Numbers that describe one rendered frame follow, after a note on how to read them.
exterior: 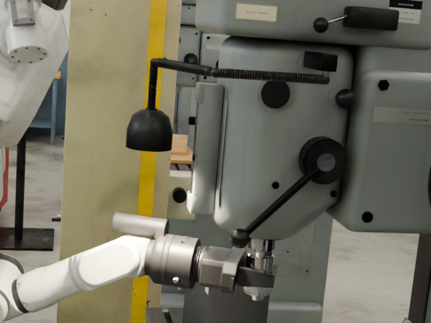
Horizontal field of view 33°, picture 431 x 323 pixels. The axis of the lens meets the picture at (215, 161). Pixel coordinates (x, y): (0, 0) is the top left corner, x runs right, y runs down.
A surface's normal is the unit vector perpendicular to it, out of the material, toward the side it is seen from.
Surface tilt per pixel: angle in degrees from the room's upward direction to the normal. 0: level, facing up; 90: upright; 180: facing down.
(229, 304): 90
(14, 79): 59
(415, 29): 90
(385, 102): 90
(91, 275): 83
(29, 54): 148
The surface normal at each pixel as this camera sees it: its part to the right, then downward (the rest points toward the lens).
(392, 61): 0.19, 0.19
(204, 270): -0.18, 0.16
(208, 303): -0.95, -0.02
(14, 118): 0.75, 0.54
